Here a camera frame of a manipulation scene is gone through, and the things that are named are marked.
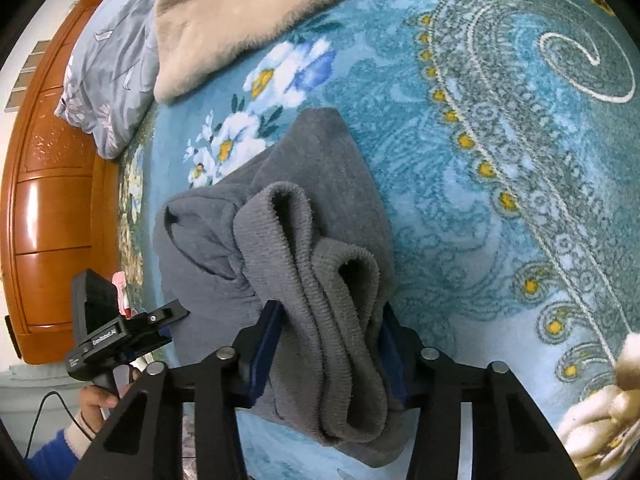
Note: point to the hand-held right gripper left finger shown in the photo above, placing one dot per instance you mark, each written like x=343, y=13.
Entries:
x=260, y=360

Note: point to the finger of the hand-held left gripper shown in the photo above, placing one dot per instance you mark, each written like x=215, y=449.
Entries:
x=157, y=316
x=150, y=345

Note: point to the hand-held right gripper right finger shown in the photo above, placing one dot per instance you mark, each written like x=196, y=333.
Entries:
x=392, y=360

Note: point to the grey fleece pants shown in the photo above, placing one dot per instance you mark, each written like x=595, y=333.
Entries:
x=325, y=185

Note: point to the person's left forearm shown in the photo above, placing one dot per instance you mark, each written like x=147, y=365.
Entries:
x=55, y=447

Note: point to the person's left hand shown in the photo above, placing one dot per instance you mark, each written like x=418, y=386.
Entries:
x=97, y=405

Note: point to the pink object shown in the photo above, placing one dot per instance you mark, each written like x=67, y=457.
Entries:
x=120, y=282

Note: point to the teal floral blanket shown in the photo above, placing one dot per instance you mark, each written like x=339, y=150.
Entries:
x=475, y=260

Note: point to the blue-grey daisy quilt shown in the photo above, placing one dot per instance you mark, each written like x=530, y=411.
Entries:
x=110, y=70

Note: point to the beige fuzzy sweater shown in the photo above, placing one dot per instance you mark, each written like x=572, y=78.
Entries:
x=225, y=35

